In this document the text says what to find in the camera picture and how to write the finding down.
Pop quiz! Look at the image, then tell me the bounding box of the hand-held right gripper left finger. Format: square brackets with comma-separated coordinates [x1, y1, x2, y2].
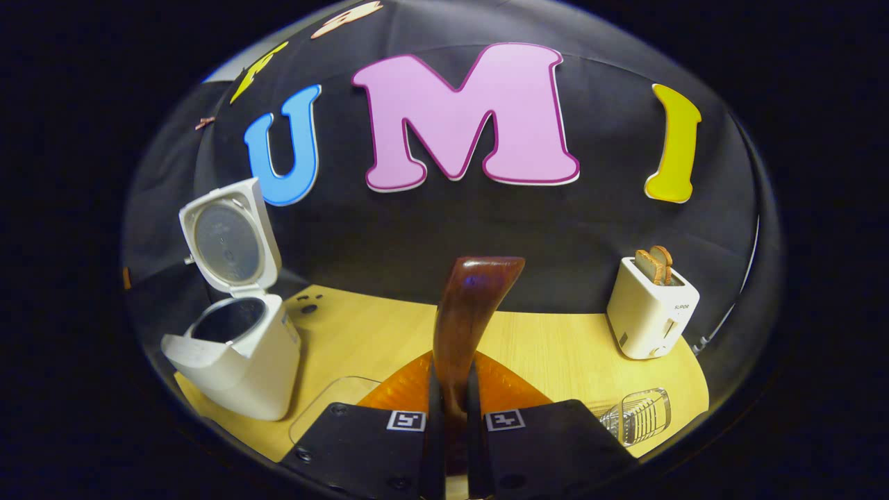
[278, 351, 447, 500]

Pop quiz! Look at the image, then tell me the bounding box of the black backdrop cloth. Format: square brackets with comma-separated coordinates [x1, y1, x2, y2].
[124, 0, 782, 390]

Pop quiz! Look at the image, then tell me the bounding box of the brown toast slice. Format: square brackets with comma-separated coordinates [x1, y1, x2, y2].
[649, 245, 674, 285]
[635, 250, 666, 286]

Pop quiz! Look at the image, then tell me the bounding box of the clear plastic rice box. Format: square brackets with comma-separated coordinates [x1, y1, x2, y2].
[288, 375, 383, 447]

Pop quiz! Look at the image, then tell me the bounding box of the white rice cooker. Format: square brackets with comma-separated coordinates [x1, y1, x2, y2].
[161, 177, 303, 422]

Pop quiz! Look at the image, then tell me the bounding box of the thin white cable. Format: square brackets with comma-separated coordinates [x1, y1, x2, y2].
[693, 215, 761, 352]

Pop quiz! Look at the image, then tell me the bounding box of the white toaster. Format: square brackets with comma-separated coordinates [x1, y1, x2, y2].
[606, 257, 701, 360]

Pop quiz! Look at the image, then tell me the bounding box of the clear wire chopstick holder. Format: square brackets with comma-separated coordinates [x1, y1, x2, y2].
[597, 387, 672, 447]

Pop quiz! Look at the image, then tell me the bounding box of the brown wooden spoon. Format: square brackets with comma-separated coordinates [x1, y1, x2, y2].
[432, 256, 526, 480]

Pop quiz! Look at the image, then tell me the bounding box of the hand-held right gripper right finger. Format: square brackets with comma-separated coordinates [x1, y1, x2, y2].
[464, 351, 640, 500]

